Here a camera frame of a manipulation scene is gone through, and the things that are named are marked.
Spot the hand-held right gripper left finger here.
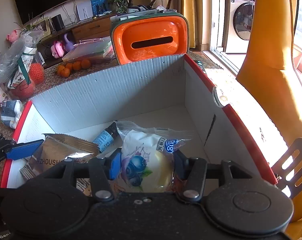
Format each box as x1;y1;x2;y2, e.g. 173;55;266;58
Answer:
37;148;123;202

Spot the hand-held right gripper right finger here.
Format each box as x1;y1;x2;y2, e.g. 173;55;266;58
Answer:
173;150;264;203

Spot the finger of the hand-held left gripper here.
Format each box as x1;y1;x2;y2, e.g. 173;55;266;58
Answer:
0;133;44;167

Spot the white printed snack packet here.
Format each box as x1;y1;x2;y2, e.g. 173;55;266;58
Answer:
113;121;194;193

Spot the brown foil snack packet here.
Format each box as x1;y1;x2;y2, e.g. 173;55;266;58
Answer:
20;134;100;180

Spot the red cardboard box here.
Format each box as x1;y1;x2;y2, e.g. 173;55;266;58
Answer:
0;54;278;189

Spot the small blue label bottle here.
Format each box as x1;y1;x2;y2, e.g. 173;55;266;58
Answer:
92;122;120;153

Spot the crumpled white plastic bag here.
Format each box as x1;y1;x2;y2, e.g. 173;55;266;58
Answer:
0;100;24;130

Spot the orange mesh wrapped fruit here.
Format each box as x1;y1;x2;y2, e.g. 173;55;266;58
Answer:
28;63;45;84
10;80;36;99

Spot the reindeer print gift bag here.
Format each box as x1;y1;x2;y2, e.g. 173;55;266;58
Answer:
7;46;39;89

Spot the clear plastic bag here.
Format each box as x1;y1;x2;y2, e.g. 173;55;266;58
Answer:
0;30;45;84

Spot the pile of tangerines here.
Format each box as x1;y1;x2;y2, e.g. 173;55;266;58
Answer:
56;59;91;78

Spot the black remote control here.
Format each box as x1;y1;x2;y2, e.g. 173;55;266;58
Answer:
193;60;206;74

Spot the purple toy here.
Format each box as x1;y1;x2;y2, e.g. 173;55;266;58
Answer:
64;34;75;52

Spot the pink toy figure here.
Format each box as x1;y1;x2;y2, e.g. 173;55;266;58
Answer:
6;29;21;43

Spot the stack of clear plastic cases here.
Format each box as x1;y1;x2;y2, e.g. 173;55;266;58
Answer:
62;37;116;63

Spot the spider plant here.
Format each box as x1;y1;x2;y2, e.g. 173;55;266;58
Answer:
15;14;45;34

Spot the black speaker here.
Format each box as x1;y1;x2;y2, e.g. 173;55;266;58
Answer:
52;14;65;30

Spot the wooden drawer cabinet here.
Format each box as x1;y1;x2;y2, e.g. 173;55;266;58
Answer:
71;12;118;43

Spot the green and orange tissue holder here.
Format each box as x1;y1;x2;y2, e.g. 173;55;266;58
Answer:
110;11;190;66

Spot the yellow chair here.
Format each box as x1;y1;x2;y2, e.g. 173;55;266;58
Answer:
236;0;302;240

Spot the washing machine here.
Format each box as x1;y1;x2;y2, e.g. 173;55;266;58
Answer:
224;0;256;54

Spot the yellow curtain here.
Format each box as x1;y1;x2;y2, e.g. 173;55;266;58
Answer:
178;0;197;49

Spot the blue picture box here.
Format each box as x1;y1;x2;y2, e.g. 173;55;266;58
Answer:
90;0;109;15

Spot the photo frame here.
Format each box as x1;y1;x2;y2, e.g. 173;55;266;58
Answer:
35;17;54;39

